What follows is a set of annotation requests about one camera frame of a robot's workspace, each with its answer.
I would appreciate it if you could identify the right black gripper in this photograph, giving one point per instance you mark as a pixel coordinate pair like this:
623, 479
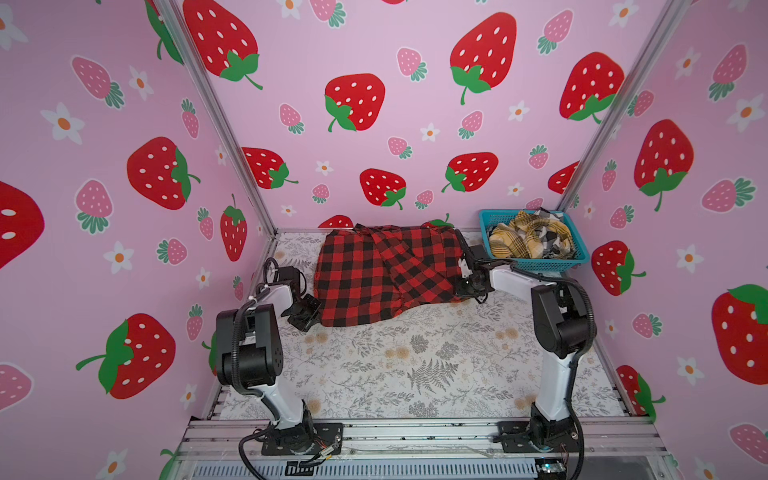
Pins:
460, 291

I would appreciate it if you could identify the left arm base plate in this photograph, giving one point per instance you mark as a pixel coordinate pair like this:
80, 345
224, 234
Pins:
322, 439

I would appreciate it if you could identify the yellow plaid shirt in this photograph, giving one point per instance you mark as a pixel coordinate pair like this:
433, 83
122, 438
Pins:
540, 235

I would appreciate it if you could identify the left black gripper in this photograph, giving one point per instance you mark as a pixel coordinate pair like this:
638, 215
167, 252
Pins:
314, 304

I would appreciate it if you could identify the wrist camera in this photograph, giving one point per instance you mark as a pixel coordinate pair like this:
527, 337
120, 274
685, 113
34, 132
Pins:
291, 276
475, 256

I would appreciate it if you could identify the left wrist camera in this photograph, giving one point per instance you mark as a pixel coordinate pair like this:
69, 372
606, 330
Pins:
291, 276

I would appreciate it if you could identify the aluminium frame rail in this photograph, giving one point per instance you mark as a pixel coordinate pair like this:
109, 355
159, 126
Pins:
472, 438

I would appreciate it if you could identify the teal plastic basket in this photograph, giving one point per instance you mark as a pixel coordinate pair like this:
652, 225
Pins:
489, 218

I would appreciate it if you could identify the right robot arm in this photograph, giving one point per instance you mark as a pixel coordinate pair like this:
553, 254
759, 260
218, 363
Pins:
564, 327

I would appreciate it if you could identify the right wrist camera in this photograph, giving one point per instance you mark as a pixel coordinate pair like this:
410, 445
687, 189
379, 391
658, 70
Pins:
475, 256

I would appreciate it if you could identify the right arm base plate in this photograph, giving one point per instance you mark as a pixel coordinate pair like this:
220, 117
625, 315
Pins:
538, 436

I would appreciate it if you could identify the red black plaid shirt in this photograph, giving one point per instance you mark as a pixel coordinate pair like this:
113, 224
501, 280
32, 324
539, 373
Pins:
370, 274

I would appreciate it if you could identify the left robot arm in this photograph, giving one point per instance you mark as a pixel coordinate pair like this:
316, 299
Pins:
250, 356

